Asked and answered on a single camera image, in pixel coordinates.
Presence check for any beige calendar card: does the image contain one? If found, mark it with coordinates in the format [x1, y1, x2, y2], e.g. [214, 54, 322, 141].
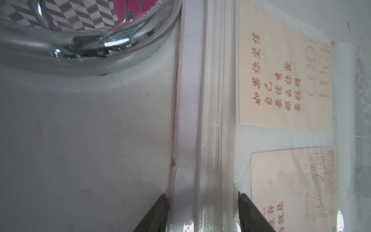
[238, 1, 332, 133]

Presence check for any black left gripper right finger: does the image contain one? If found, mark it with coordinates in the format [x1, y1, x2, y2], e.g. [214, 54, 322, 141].
[238, 192, 275, 232]

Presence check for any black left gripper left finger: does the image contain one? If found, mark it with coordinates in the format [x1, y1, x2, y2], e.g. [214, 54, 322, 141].
[133, 194, 170, 232]

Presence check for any white photo album bicycle cover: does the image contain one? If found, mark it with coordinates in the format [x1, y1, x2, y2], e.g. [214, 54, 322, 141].
[169, 1, 371, 232]

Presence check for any pale pink card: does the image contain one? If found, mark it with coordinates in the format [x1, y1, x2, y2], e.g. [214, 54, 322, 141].
[251, 147, 338, 232]

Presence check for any chrome wire cup stand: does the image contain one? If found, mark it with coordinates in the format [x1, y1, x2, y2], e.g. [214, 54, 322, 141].
[1, 1, 182, 76]

